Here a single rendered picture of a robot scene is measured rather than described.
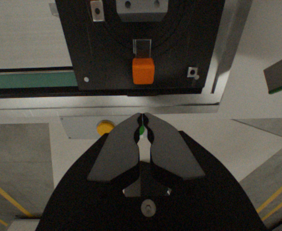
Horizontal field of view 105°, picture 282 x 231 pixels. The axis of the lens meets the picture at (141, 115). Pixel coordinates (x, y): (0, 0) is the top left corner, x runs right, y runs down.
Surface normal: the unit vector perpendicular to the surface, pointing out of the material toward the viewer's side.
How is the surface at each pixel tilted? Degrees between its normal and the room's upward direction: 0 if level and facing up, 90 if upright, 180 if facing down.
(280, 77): 90
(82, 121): 0
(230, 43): 0
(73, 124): 0
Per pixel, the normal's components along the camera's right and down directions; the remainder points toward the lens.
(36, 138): 0.02, 0.48
